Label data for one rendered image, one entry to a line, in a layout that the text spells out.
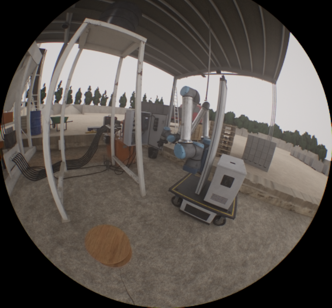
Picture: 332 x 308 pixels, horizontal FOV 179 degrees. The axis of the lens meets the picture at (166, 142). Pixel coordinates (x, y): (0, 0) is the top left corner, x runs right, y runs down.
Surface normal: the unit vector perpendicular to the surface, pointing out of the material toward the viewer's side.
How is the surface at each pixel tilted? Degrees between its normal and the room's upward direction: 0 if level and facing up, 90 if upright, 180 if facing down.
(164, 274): 0
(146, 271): 0
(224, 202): 90
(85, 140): 90
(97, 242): 0
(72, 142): 90
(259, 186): 92
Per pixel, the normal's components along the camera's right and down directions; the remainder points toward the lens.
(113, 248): 0.15, -0.96
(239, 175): -0.59, 0.10
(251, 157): -0.81, 0.01
